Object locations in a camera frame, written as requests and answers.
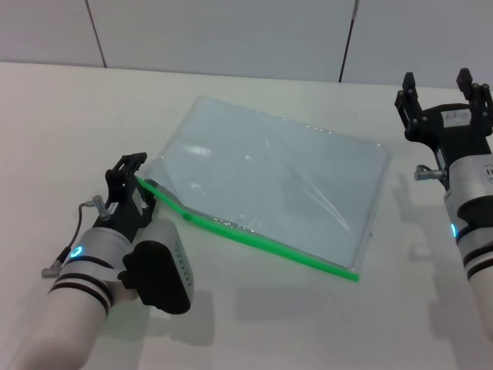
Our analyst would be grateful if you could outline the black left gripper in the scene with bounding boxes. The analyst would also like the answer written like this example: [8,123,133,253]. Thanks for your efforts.
[94,153,157,242]

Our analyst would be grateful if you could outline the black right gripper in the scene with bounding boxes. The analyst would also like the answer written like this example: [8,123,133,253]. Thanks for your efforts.
[394,68,493,170]

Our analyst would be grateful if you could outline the clear document bag green zip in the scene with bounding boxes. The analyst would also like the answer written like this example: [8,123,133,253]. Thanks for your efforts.
[135,95,393,284]

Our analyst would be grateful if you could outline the grey right wrist cable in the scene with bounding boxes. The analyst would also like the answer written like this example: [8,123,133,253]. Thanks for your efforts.
[414,164,448,182]

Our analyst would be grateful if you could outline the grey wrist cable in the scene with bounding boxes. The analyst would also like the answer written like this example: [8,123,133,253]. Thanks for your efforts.
[414,164,448,182]
[41,195,112,278]

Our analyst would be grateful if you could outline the grey left wrist cable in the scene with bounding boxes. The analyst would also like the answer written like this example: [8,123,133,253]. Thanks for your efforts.
[41,195,112,278]

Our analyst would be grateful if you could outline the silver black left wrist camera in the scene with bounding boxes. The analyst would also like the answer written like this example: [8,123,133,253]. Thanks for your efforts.
[122,219,196,315]

